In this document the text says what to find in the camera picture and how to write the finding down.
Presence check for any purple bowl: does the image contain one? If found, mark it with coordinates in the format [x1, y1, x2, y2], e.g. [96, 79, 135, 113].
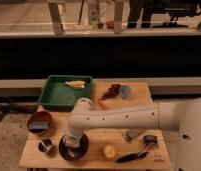
[58, 135, 89, 161]

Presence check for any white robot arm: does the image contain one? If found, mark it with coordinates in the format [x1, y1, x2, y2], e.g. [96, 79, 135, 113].
[65, 98, 201, 171]

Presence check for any blue sponge in bowl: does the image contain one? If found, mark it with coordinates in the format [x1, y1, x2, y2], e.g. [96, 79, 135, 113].
[28, 121, 49, 130]

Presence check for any red-brown bowl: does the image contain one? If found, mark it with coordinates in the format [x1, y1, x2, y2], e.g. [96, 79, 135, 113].
[27, 111, 52, 135]

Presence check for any small metal cup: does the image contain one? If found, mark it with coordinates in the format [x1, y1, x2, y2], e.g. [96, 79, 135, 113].
[38, 139, 53, 154]

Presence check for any wooden table board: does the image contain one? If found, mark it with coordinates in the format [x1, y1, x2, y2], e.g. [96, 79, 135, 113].
[18, 81, 172, 170]

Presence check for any orange carrot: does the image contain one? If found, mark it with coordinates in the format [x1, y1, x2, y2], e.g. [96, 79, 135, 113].
[98, 98, 109, 110]

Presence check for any green plastic tray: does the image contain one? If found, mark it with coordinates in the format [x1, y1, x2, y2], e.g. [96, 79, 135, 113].
[38, 75, 93, 111]

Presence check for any dark grape bunch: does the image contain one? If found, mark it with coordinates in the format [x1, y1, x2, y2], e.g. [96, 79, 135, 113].
[101, 84, 121, 100]

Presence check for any blue cup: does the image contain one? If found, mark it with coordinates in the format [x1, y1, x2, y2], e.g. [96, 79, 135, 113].
[120, 85, 131, 99]

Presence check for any small dark round tin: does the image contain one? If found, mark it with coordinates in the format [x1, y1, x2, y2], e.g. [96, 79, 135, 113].
[143, 135, 157, 146]

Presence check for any black handled tool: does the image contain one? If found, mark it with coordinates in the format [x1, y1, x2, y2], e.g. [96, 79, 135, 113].
[116, 152, 149, 163]

